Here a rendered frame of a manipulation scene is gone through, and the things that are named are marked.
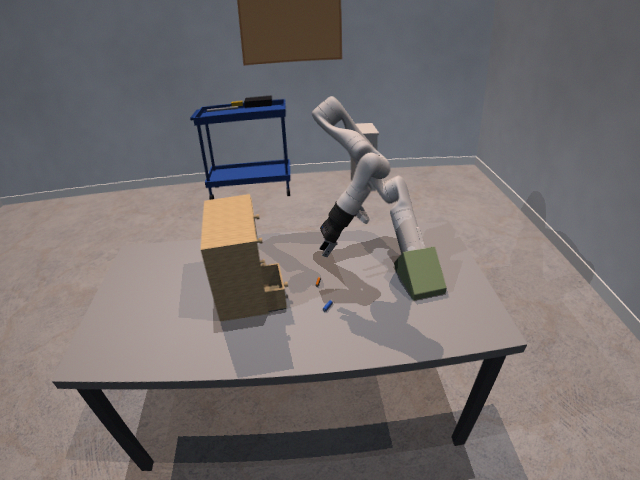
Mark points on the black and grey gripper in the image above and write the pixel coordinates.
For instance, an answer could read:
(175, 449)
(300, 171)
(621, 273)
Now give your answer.
(340, 216)

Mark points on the wooden chest of drawers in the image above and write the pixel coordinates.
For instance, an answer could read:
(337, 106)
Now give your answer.
(231, 258)

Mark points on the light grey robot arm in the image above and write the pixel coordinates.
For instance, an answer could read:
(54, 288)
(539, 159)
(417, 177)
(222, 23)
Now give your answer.
(371, 165)

